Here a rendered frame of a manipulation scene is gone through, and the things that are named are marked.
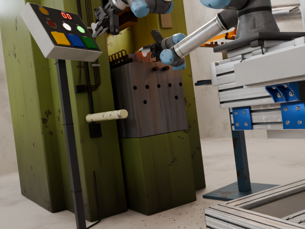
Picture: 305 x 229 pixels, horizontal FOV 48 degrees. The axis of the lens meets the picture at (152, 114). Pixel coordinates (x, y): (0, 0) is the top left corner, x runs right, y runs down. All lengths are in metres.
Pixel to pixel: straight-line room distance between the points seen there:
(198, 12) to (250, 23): 5.34
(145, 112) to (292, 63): 1.27
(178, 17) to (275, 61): 1.70
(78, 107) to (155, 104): 0.47
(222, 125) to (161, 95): 4.04
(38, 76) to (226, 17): 1.38
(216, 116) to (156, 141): 4.17
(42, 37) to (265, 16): 0.99
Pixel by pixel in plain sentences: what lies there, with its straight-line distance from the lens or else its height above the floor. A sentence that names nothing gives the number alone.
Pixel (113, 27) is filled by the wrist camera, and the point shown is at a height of 1.04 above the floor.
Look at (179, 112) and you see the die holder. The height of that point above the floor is 0.58.
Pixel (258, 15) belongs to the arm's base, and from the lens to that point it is 1.24.
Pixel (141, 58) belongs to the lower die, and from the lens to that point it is 2.18.
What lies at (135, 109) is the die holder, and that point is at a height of 0.64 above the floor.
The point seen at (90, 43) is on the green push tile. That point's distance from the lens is 1.85.
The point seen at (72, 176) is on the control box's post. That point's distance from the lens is 1.84.
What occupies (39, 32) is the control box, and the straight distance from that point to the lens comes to 1.72.
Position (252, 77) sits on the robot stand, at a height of 0.68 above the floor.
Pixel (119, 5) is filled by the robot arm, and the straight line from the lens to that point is 1.74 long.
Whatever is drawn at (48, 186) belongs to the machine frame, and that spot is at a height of 0.19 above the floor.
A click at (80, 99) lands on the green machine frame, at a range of 2.11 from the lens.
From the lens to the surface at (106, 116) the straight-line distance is 1.85.
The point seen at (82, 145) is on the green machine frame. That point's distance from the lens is 2.11.
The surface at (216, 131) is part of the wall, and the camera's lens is 6.28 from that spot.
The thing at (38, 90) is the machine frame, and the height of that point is 0.85.
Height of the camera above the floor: 0.62
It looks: 1 degrees down
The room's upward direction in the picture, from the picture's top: 7 degrees counter-clockwise
